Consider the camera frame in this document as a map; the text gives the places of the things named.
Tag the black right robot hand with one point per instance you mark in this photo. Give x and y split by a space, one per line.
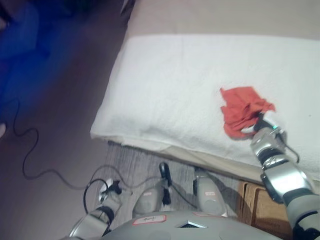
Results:
265 125

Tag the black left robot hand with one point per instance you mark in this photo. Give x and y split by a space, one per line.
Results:
111 190

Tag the red cloth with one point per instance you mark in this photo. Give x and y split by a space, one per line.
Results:
240 107

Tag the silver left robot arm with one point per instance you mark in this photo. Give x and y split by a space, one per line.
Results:
97 220

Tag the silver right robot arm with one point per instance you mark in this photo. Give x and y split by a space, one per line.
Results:
285 175

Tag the brown wicker basket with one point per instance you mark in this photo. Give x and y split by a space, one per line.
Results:
260 207

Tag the white textured bed runner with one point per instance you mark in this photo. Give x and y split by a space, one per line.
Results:
175 87

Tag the silver left robot leg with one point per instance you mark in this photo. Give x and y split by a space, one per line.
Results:
150 197

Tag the silver robot leg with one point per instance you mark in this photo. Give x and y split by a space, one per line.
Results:
208 195
150 197

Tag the grey rug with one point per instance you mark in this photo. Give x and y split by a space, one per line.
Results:
140 162

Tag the grey robot torso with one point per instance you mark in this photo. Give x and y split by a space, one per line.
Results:
175 227

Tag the silver right robot leg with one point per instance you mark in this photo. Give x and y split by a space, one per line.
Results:
208 195

